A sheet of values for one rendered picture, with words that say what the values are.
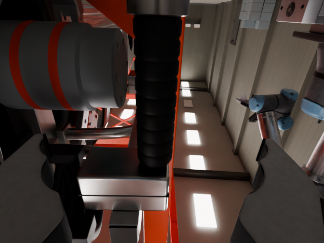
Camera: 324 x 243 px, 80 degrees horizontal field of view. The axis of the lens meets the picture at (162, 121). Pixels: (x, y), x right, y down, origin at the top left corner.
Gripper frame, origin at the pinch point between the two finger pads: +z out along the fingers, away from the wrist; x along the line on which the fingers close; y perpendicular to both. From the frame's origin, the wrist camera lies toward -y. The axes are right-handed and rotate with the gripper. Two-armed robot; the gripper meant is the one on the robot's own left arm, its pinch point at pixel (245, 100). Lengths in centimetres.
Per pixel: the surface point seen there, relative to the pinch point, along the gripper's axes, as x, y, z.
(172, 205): -16, -218, 89
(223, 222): -278, -497, 226
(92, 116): 88, 7, -45
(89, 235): 84, 17, -90
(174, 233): -8, -219, 45
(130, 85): 78, 22, -55
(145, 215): 59, -69, -28
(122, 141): 62, -156, 173
